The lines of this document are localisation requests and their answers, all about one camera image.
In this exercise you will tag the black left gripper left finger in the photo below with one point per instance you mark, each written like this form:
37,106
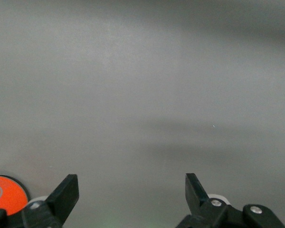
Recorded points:
59,202

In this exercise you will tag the dark grey table mat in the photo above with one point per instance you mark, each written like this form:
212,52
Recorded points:
133,71

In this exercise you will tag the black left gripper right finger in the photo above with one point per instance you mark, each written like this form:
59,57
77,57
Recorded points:
199,204

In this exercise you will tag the orange drink can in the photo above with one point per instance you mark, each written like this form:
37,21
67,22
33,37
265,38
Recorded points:
7,194

